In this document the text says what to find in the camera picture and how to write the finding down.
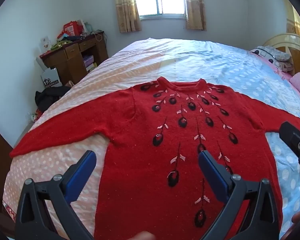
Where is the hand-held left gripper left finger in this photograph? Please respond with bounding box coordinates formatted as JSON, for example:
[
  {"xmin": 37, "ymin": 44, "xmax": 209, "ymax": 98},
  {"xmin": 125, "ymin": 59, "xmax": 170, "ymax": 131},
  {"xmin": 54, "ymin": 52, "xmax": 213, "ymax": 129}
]
[{"xmin": 15, "ymin": 150, "xmax": 98, "ymax": 240}]

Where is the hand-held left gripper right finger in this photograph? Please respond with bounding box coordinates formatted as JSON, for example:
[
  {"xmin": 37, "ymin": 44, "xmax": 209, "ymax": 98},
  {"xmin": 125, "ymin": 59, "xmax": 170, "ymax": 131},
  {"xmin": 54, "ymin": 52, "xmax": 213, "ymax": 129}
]
[{"xmin": 198, "ymin": 150, "xmax": 284, "ymax": 240}]

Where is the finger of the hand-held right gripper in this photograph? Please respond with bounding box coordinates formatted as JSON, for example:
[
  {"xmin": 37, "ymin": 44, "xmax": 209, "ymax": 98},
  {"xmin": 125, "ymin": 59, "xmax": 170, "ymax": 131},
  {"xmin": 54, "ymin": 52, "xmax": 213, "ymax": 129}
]
[{"xmin": 279, "ymin": 121, "xmax": 300, "ymax": 165}]

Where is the red knitted sweater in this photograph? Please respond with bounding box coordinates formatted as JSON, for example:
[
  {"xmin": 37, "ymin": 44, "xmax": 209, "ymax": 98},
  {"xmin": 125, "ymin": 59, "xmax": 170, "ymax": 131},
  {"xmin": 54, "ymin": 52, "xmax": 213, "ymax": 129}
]
[{"xmin": 10, "ymin": 77, "xmax": 300, "ymax": 240}]

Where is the dark clothes pile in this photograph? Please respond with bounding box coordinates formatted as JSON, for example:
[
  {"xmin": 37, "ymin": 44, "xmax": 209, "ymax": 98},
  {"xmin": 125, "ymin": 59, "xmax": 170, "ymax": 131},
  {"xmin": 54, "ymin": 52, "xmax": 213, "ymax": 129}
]
[{"xmin": 35, "ymin": 85, "xmax": 70, "ymax": 112}]

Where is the person's right hand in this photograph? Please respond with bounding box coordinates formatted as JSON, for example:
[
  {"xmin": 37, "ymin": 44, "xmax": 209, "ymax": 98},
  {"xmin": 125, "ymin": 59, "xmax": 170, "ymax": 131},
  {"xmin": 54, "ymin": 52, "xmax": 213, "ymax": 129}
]
[{"xmin": 291, "ymin": 211, "xmax": 300, "ymax": 227}]

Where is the pink printed pillow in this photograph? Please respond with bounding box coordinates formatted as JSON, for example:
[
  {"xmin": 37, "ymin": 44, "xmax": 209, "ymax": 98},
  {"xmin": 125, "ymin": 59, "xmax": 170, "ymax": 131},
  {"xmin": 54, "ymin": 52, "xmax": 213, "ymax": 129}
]
[{"xmin": 250, "ymin": 49, "xmax": 294, "ymax": 74}]

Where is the grey patterned pillow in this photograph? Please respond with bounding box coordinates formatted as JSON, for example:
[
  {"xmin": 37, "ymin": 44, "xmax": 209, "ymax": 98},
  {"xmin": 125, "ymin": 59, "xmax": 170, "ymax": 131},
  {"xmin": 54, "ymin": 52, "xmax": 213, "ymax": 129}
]
[{"xmin": 255, "ymin": 45, "xmax": 292, "ymax": 61}]

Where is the cream wooden headboard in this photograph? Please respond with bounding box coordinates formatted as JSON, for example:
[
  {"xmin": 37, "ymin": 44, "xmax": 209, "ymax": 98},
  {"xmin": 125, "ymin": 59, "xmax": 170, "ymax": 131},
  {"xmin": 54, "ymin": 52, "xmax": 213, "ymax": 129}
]
[{"xmin": 262, "ymin": 33, "xmax": 300, "ymax": 75}]

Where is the brown wooden desk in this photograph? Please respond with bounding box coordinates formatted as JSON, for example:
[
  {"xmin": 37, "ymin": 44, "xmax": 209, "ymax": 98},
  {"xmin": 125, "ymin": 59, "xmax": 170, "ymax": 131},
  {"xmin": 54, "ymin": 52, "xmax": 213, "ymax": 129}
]
[{"xmin": 40, "ymin": 31, "xmax": 109, "ymax": 85}]

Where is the stack of boxes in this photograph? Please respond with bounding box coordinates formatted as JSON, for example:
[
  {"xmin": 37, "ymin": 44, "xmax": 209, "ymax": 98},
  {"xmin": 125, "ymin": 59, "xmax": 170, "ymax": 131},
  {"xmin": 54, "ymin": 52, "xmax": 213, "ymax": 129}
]
[{"xmin": 82, "ymin": 55, "xmax": 95, "ymax": 72}]

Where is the yellow curtain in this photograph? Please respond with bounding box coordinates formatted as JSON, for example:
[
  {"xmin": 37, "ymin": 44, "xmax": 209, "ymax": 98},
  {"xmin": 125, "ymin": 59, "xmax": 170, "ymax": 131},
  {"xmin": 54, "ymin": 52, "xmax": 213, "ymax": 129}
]
[{"xmin": 286, "ymin": 5, "xmax": 300, "ymax": 40}]

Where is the bed with polka dot sheet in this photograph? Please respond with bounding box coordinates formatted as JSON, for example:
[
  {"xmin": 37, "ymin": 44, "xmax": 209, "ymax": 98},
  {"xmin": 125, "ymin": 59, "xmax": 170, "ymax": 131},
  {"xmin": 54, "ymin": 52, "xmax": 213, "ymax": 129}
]
[{"xmin": 2, "ymin": 38, "xmax": 300, "ymax": 240}]

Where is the green cloth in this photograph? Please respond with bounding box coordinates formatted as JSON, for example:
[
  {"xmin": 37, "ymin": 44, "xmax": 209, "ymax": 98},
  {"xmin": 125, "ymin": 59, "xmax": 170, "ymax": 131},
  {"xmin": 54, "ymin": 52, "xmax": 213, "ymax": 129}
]
[{"xmin": 51, "ymin": 40, "xmax": 68, "ymax": 50}]

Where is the white card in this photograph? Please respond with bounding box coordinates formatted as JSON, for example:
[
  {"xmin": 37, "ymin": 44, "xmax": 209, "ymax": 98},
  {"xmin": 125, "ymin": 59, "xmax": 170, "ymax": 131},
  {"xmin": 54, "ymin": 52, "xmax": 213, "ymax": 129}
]
[{"xmin": 40, "ymin": 36, "xmax": 52, "ymax": 53}]

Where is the red gift box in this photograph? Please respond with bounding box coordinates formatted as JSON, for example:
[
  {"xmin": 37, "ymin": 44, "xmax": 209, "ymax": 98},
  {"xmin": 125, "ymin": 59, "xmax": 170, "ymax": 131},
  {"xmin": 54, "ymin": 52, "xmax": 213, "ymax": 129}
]
[{"xmin": 63, "ymin": 20, "xmax": 84, "ymax": 37}]

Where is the beige patterned curtain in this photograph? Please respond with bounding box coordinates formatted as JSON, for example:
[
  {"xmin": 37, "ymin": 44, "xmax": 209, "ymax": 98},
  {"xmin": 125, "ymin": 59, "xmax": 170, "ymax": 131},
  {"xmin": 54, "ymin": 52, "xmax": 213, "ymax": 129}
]
[
  {"xmin": 184, "ymin": 0, "xmax": 207, "ymax": 31},
  {"xmin": 114, "ymin": 0, "xmax": 142, "ymax": 33}
]

